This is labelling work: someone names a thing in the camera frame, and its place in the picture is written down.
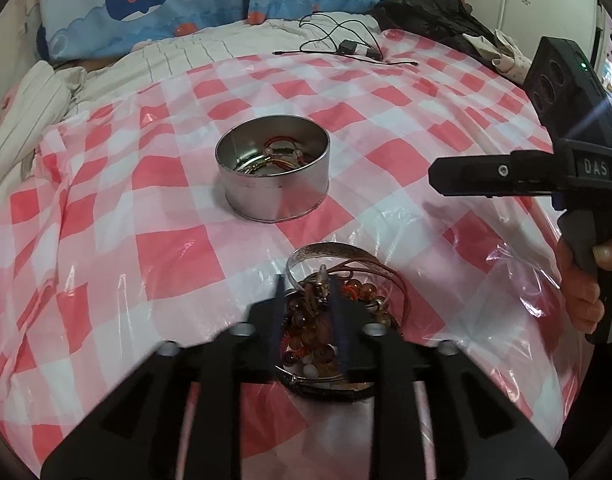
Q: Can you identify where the black charger cable with adapters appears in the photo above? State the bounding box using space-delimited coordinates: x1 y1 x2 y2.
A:
272 11 420 68

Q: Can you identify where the crumpled beige garment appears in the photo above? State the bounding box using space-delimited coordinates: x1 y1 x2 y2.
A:
462 29 532 86

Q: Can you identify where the amber bead bracelet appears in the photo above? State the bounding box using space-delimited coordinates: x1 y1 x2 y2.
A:
280 278 393 376

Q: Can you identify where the round silver metal tin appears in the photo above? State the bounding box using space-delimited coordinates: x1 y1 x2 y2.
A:
215 115 330 223

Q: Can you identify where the person's right hand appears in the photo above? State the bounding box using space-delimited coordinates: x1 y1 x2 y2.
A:
556 238 612 335

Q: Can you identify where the black right tracking camera box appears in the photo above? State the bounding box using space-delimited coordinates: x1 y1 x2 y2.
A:
523 36 612 148

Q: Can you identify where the red white checkered plastic cloth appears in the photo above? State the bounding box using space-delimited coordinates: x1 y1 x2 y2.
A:
0 32 585 471

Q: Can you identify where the silver bangle bracelet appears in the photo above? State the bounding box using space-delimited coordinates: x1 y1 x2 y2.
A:
284 242 410 396

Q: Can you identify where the black jacket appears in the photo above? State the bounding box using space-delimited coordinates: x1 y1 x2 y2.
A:
368 0 494 67

